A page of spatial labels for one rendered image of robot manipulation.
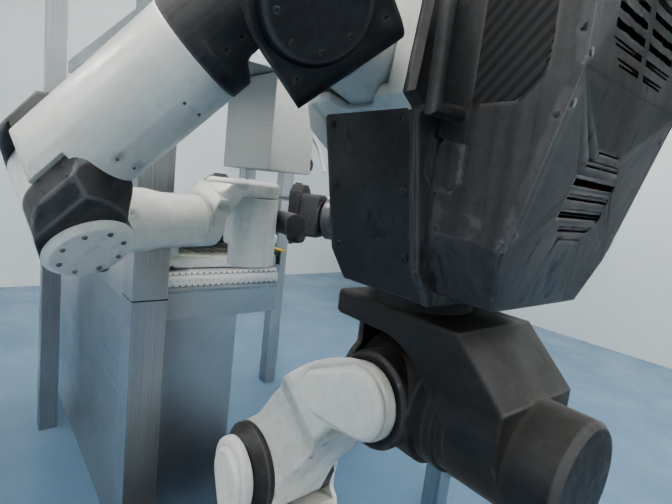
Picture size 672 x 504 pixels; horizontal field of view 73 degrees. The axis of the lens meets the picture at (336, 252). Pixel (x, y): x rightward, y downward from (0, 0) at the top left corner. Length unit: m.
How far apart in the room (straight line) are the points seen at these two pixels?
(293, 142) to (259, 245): 0.41
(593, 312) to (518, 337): 3.77
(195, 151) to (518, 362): 4.12
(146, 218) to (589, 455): 0.47
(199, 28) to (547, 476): 0.43
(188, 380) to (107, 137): 0.84
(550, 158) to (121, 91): 0.32
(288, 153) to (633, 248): 3.45
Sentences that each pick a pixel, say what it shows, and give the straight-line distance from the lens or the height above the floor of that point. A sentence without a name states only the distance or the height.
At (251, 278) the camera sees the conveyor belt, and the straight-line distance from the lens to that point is 1.00.
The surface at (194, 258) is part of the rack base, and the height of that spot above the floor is 0.86.
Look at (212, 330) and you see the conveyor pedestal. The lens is 1.14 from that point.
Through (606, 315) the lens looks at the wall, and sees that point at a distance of 4.24.
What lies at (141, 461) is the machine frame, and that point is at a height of 0.50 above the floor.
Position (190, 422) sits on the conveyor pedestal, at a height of 0.43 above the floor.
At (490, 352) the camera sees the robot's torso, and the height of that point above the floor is 0.89.
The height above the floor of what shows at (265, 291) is 0.77.
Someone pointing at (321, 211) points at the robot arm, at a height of 0.98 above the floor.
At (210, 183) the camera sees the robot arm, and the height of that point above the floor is 1.02.
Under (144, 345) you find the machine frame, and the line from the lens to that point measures 0.87.
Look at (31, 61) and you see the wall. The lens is 4.18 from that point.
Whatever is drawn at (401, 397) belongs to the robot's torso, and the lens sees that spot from 0.50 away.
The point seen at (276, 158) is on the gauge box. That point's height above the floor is 1.07.
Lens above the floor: 1.03
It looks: 8 degrees down
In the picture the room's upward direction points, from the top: 7 degrees clockwise
